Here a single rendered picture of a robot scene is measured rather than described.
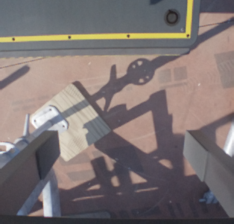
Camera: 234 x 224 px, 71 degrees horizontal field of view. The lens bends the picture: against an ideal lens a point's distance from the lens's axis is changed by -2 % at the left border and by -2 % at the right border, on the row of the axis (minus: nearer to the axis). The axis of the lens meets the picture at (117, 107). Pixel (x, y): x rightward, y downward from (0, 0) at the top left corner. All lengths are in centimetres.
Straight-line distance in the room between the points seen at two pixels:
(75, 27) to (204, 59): 61
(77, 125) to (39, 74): 31
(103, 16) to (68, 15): 9
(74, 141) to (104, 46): 56
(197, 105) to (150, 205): 65
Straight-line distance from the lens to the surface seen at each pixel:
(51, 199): 84
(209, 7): 92
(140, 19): 50
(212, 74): 91
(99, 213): 117
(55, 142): 16
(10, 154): 62
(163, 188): 109
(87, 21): 50
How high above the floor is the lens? 80
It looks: 75 degrees down
